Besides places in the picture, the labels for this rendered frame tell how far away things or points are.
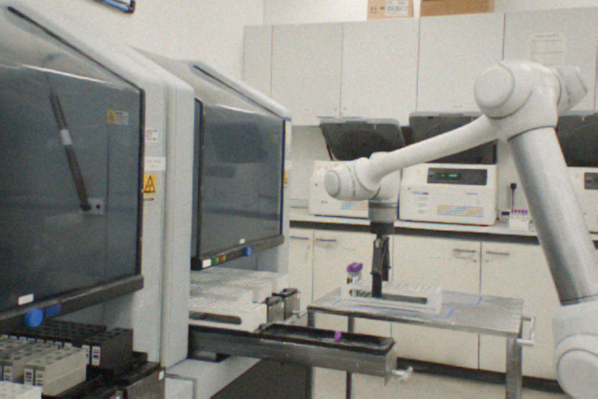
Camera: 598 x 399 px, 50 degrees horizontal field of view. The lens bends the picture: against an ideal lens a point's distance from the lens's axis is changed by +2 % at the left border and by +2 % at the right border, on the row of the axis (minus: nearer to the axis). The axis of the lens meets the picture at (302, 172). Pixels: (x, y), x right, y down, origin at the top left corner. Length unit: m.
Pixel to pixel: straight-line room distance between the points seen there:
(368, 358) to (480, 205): 2.38
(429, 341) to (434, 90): 1.56
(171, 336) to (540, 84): 1.04
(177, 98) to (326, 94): 2.81
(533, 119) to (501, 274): 2.46
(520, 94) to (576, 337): 0.51
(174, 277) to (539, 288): 2.64
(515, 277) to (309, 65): 1.90
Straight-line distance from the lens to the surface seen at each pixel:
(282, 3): 4.93
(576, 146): 4.21
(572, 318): 1.44
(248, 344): 1.66
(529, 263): 3.85
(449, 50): 4.20
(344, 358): 1.58
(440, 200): 3.86
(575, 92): 1.63
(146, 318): 1.53
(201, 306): 1.74
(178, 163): 1.59
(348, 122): 4.11
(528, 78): 1.47
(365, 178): 1.77
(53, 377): 1.29
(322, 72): 4.36
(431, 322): 1.86
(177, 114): 1.59
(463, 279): 3.88
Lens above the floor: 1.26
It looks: 1 degrees down
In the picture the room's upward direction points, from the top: 2 degrees clockwise
